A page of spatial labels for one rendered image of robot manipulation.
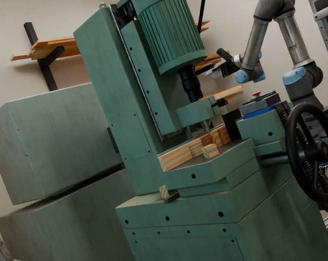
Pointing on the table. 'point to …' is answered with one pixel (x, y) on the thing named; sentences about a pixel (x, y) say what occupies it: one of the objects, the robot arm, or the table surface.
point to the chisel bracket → (198, 112)
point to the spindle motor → (170, 33)
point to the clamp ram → (230, 121)
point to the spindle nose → (190, 83)
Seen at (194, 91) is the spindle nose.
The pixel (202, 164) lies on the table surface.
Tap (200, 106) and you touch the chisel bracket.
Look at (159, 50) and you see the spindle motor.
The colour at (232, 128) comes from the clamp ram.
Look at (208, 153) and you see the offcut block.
